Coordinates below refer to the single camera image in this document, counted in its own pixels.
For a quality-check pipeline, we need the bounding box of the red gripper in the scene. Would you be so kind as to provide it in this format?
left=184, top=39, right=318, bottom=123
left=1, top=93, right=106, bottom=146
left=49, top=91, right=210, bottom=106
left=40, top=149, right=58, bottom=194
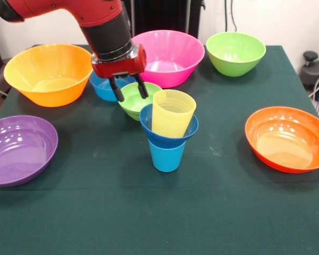
left=91, top=44, right=149, bottom=103

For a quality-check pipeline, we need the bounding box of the small green plastic bowl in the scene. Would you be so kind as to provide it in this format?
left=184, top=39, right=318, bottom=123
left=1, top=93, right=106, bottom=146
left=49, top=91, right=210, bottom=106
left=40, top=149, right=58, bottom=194
left=118, top=82, right=163, bottom=122

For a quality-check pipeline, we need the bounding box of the translucent yellow plastic cup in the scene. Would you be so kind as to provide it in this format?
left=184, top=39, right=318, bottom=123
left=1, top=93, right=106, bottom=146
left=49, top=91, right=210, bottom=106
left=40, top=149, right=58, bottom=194
left=151, top=89, right=197, bottom=139

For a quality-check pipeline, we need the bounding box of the light blue plastic cup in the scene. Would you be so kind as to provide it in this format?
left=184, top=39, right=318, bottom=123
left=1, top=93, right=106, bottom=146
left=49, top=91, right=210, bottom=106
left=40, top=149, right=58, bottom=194
left=148, top=138, right=187, bottom=173

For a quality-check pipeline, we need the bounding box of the large green plastic bowl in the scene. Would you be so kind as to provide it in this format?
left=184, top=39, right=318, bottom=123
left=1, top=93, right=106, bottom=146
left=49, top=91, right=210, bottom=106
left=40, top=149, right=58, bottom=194
left=206, top=31, right=267, bottom=78

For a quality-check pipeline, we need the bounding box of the translucent light blue bowl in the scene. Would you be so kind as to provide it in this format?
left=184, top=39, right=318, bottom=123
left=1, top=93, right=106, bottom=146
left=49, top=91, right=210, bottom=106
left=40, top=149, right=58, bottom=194
left=89, top=71, right=137, bottom=103

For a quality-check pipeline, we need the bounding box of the large pink plastic bowl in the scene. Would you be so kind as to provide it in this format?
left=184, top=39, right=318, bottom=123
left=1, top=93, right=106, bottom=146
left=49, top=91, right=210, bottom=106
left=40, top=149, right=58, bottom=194
left=131, top=30, right=206, bottom=89

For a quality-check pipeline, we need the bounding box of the large yellow plastic bowl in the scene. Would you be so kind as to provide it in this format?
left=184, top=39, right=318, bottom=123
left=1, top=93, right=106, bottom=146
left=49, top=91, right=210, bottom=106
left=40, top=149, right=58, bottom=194
left=3, top=44, right=94, bottom=108

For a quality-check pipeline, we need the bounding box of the shallow purple plastic bowl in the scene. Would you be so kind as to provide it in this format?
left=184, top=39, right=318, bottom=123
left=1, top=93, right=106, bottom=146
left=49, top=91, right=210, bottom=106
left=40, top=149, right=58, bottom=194
left=0, top=115, right=58, bottom=188

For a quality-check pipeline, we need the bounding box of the dark green tablecloth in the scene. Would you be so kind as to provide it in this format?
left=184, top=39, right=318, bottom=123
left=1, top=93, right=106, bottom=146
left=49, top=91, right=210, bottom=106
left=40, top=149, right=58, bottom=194
left=0, top=44, right=319, bottom=255

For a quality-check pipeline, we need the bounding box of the shallow orange plastic bowl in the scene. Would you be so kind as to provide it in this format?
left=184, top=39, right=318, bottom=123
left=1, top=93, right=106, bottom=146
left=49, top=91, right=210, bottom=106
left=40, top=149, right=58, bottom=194
left=245, top=106, right=319, bottom=174

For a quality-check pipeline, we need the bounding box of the black knob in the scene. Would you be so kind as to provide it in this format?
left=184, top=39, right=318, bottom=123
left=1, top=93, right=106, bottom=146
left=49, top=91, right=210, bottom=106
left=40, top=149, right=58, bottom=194
left=303, top=51, right=319, bottom=67

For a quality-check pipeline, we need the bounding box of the black round base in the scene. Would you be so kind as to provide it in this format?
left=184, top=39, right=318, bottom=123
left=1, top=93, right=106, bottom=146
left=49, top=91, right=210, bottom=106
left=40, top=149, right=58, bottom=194
left=300, top=58, right=319, bottom=94

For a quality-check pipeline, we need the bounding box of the black wall cable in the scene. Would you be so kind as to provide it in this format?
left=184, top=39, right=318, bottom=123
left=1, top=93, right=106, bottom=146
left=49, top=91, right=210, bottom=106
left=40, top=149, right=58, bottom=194
left=230, top=0, right=238, bottom=34
left=221, top=0, right=231, bottom=35

